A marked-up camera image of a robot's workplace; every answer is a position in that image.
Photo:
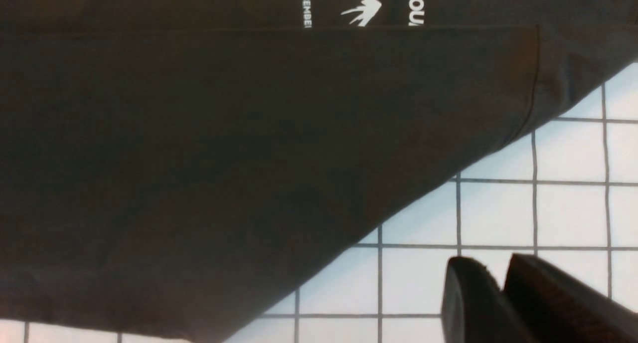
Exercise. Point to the white gridded table mat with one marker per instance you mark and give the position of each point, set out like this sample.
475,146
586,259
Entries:
567,192

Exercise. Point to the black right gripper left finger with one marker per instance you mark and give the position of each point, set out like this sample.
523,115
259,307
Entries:
474,310

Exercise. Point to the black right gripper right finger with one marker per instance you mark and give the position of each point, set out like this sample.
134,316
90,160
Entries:
558,308

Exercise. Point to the gray long-sleeve top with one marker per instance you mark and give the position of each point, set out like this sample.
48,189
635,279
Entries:
172,168

